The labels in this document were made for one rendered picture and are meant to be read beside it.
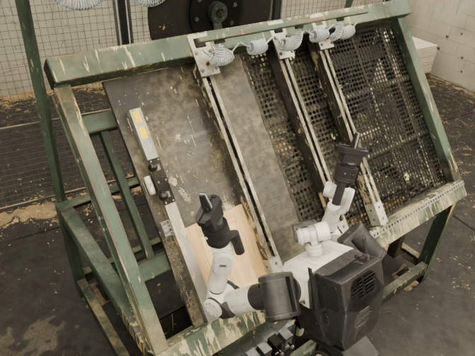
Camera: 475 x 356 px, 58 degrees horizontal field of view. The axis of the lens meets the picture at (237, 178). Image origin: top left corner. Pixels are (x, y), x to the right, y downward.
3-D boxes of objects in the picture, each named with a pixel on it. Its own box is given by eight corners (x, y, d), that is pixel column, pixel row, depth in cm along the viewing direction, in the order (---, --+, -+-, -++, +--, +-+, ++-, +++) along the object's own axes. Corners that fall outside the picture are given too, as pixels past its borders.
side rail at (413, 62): (439, 184, 283) (454, 181, 273) (384, 26, 279) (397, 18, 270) (446, 180, 287) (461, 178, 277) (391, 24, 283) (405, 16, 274)
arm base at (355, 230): (374, 252, 173) (391, 248, 162) (355, 274, 168) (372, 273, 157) (349, 224, 173) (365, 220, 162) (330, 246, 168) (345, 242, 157)
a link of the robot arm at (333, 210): (355, 186, 176) (348, 209, 185) (334, 179, 178) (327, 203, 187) (353, 196, 171) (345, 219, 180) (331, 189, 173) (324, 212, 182)
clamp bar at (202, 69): (266, 286, 200) (297, 290, 179) (177, 45, 196) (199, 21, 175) (282, 277, 205) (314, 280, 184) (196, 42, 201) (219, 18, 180)
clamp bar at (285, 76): (333, 247, 223) (367, 247, 202) (255, 31, 219) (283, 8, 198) (346, 240, 228) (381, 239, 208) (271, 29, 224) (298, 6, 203)
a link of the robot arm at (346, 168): (372, 154, 167) (362, 181, 171) (363, 146, 175) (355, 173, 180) (342, 148, 165) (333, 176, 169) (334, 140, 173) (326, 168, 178)
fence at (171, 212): (204, 322, 183) (208, 323, 179) (126, 112, 179) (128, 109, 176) (214, 316, 185) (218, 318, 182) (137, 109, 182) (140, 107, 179)
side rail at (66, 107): (147, 349, 175) (155, 355, 166) (51, 96, 171) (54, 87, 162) (160, 342, 178) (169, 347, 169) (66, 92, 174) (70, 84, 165)
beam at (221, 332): (157, 377, 176) (166, 385, 166) (146, 350, 175) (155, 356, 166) (452, 197, 287) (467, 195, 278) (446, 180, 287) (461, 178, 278)
